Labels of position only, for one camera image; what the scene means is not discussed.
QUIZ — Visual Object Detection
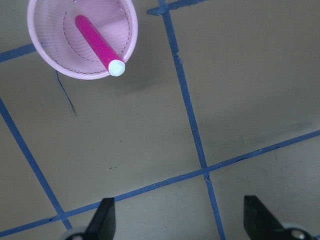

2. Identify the pink mesh cup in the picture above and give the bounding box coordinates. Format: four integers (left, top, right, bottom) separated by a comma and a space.
27, 0, 138, 80

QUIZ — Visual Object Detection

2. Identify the pink highlighter pen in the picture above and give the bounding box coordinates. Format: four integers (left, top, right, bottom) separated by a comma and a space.
68, 1, 126, 77

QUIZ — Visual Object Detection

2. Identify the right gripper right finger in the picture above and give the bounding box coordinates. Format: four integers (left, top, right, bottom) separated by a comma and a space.
243, 195, 317, 240

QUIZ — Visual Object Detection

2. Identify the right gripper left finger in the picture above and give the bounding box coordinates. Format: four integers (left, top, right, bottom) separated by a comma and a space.
83, 197, 116, 240

